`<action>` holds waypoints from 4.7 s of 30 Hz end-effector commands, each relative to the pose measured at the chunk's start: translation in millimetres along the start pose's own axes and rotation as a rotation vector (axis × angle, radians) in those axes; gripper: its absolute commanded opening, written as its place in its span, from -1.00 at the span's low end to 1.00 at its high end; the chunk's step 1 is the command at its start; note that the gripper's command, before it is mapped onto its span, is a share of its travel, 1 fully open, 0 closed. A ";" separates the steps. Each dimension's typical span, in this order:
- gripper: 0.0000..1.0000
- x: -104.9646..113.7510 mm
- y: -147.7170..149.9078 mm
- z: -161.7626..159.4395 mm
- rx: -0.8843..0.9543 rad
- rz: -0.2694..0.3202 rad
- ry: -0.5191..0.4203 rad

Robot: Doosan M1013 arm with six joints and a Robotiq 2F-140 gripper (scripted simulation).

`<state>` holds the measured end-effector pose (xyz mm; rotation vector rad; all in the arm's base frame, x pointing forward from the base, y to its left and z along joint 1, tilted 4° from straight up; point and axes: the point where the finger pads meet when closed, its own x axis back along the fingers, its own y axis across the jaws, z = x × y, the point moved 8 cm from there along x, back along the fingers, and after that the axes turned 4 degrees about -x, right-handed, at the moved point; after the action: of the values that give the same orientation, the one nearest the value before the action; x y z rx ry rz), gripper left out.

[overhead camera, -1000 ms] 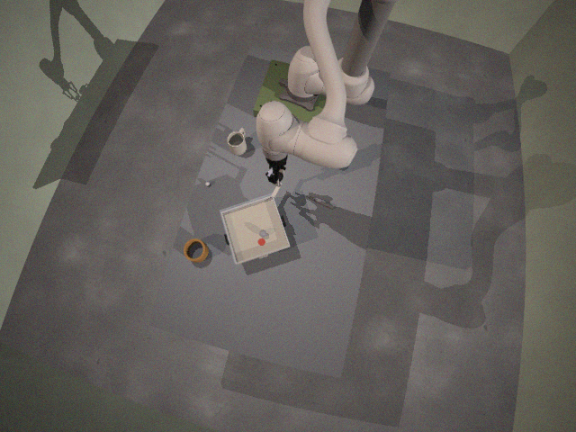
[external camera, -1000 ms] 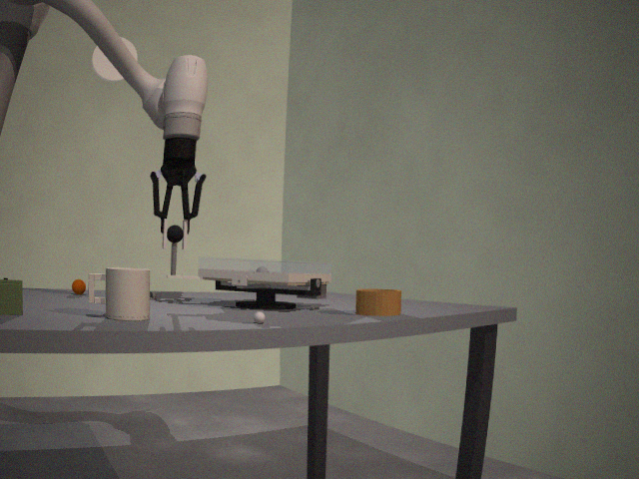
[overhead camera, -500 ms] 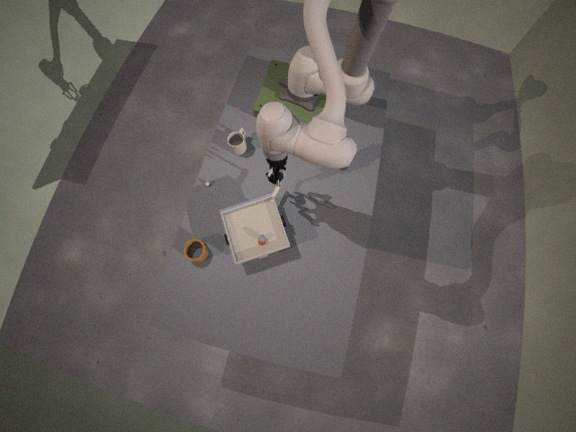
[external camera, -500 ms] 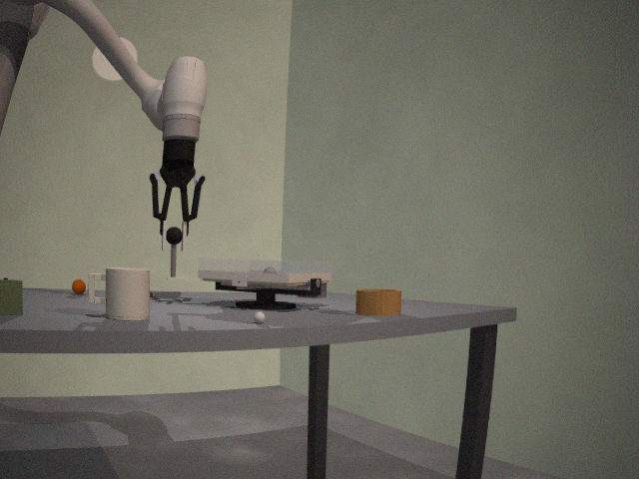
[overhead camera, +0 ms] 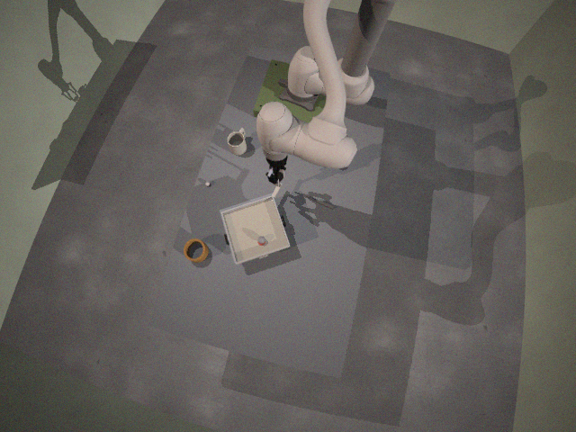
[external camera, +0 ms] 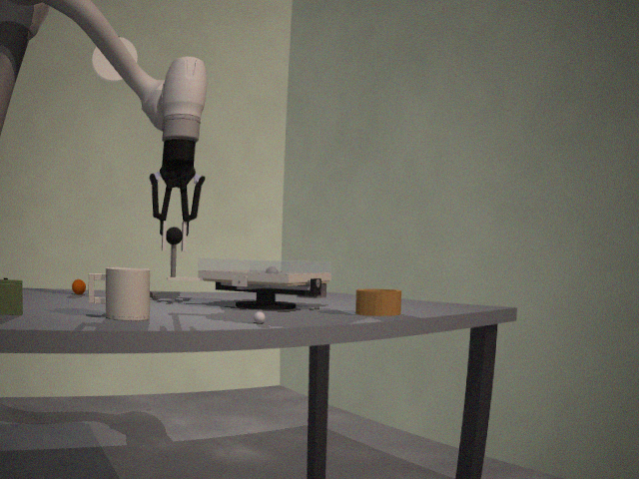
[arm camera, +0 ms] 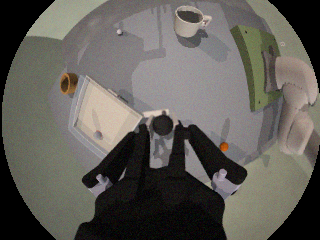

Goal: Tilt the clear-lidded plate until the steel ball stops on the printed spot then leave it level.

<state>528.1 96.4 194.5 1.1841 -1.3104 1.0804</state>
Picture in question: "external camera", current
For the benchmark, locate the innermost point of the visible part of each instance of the beige mug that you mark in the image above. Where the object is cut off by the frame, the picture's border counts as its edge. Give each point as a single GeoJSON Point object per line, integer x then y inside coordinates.
{"type": "Point", "coordinates": [127, 293]}

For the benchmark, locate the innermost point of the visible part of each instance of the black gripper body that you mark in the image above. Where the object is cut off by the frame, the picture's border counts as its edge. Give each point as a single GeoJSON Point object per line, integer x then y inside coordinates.
{"type": "Point", "coordinates": [178, 156]}

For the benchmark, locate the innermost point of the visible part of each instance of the small orange ball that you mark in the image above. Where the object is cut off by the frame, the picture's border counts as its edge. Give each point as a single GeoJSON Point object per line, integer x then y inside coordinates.
{"type": "Point", "coordinates": [79, 286]}

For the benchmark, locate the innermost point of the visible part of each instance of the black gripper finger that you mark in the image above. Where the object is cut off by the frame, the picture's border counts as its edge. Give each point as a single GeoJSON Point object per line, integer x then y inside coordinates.
{"type": "Point", "coordinates": [154, 178]}
{"type": "Point", "coordinates": [185, 209]}

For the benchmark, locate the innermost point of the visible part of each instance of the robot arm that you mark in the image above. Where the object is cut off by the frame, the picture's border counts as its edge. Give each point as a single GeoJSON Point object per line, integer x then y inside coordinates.
{"type": "Point", "coordinates": [183, 93]}

